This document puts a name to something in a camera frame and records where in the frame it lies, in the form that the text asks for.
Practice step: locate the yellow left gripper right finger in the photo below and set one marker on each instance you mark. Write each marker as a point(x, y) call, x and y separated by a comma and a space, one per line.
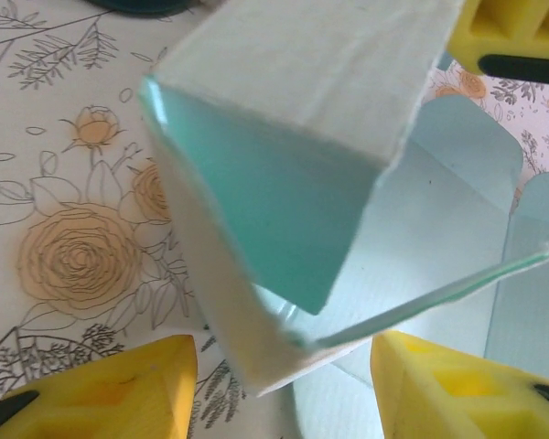
point(439, 393)

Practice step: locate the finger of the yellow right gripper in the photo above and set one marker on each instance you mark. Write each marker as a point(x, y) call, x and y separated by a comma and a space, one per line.
point(498, 27)

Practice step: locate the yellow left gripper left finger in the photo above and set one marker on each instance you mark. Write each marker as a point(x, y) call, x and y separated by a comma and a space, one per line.
point(119, 393)

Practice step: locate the teal paper box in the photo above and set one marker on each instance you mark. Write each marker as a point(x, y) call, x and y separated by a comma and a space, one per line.
point(279, 206)

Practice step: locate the floral printed table cover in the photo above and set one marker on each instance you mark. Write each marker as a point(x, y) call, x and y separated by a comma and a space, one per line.
point(50, 160)

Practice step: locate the dark blue mug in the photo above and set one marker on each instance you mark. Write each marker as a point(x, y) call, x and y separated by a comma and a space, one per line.
point(132, 5)

